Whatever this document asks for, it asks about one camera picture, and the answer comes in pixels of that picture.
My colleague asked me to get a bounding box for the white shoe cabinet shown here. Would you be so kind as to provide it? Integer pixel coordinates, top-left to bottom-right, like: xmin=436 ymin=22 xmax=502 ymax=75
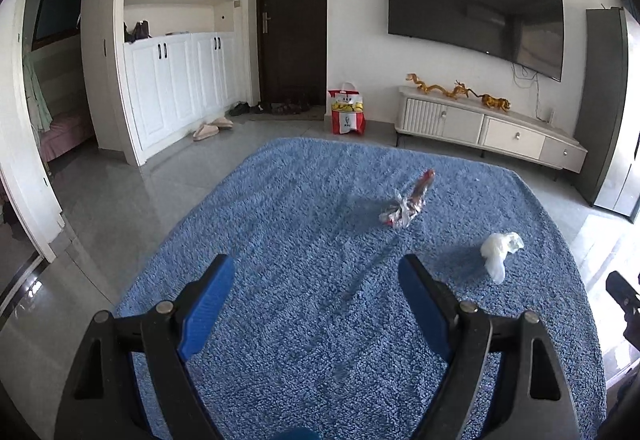
xmin=82 ymin=0 xmax=258 ymax=167

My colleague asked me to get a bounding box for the pink bed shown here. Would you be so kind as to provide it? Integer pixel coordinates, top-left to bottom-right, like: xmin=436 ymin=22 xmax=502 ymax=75
xmin=39 ymin=112 xmax=96 ymax=163

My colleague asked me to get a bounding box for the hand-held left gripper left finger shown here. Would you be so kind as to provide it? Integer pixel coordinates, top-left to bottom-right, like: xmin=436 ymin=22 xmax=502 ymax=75
xmin=60 ymin=254 xmax=236 ymax=440

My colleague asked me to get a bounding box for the blue shaggy rug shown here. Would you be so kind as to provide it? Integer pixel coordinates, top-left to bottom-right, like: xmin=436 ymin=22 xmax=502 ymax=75
xmin=114 ymin=137 xmax=607 ymax=440

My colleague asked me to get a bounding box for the white television cabinet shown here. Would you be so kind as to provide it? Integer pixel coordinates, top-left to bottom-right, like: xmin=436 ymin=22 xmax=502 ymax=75
xmin=394 ymin=84 xmax=588 ymax=181

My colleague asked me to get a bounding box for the black handbag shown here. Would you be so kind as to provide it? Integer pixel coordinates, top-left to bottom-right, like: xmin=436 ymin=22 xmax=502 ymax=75
xmin=124 ymin=20 xmax=151 ymax=44

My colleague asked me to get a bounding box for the white plastic bag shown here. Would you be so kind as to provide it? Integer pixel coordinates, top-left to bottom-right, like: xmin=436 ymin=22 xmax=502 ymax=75
xmin=480 ymin=232 xmax=525 ymax=283

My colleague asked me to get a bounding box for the gold tiger figurine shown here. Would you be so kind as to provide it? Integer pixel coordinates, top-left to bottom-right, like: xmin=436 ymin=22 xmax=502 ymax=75
xmin=480 ymin=94 xmax=512 ymax=112

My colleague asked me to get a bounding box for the tall grey cabinet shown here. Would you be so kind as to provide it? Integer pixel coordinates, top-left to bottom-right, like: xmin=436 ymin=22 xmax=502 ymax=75
xmin=572 ymin=7 xmax=640 ymax=221

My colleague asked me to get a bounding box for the red white shopping bag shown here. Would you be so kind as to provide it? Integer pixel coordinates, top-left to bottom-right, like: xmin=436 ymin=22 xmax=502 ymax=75
xmin=328 ymin=82 xmax=367 ymax=137

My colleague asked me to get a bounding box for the pair of dark sandals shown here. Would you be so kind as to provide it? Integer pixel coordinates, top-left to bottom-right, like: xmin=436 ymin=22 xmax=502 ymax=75
xmin=272 ymin=100 xmax=311 ymax=115

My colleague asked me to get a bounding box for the thin red clear wrapper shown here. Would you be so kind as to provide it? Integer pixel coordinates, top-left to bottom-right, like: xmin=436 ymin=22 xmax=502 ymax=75
xmin=378 ymin=170 xmax=436 ymax=228

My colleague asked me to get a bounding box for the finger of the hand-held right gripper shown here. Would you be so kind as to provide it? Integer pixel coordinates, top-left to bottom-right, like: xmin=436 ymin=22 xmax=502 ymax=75
xmin=606 ymin=271 xmax=640 ymax=321

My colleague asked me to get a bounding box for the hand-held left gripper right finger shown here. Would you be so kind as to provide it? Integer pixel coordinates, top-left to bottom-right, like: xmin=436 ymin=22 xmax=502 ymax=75
xmin=398 ymin=254 xmax=581 ymax=440

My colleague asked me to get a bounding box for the hanging green cloth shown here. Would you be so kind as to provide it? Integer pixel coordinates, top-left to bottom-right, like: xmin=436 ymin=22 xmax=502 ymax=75
xmin=22 ymin=52 xmax=51 ymax=131

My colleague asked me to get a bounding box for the gold dragon figurine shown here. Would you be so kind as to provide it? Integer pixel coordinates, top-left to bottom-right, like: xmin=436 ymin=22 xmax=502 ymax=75
xmin=406 ymin=73 xmax=481 ymax=99

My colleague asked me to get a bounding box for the black television cable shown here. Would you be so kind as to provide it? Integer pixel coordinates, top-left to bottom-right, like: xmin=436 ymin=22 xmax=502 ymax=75
xmin=511 ymin=62 xmax=543 ymax=121

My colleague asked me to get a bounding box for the dark brown entrance door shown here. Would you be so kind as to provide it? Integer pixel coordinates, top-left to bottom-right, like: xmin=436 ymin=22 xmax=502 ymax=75
xmin=256 ymin=0 xmax=328 ymax=108

